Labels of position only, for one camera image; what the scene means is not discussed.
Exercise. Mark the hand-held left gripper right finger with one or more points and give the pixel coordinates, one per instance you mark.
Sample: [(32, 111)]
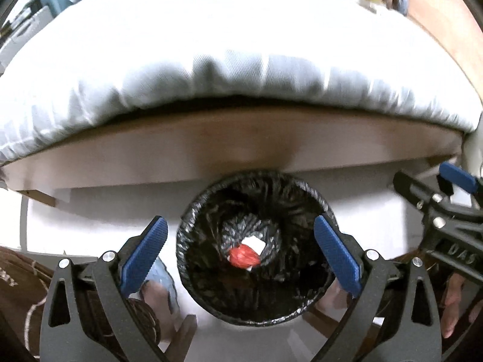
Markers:
[(337, 256)]

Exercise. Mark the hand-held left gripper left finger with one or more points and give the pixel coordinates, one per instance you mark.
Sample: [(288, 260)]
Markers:
[(145, 252)]

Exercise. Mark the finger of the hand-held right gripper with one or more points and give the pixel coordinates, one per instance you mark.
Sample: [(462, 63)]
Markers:
[(411, 188), (458, 175)]

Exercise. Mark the trash bin with black bag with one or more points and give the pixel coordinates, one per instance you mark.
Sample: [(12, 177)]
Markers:
[(294, 211)]

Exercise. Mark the person's right hand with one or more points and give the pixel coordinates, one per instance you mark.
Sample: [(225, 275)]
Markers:
[(452, 309)]

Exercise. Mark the blue slipper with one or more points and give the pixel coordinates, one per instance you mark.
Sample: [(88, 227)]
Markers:
[(166, 279)]

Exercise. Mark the person's right foot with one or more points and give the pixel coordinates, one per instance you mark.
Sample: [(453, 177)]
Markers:
[(332, 298)]

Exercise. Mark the person's foot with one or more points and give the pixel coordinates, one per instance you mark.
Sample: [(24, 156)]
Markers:
[(154, 298), (332, 298)]

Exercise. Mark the person's left foot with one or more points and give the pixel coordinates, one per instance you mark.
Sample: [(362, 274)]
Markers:
[(154, 298)]

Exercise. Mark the white paper scrap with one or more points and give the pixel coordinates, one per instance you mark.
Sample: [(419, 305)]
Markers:
[(254, 242)]

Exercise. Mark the red crumpled wrapper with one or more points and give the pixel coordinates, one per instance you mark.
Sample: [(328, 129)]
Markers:
[(243, 256)]

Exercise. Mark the wooden headboard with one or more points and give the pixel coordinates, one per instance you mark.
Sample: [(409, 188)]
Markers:
[(445, 26)]

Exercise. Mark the bed with grey checked cover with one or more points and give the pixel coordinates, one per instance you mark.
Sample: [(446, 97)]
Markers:
[(226, 45)]

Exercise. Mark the grey suitcase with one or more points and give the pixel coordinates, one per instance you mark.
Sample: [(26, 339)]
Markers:
[(26, 26)]

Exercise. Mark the white metal post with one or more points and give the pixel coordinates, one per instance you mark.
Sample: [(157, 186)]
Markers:
[(472, 151)]

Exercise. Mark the wooden bed frame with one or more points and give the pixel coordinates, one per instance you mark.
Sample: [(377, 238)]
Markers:
[(188, 147)]

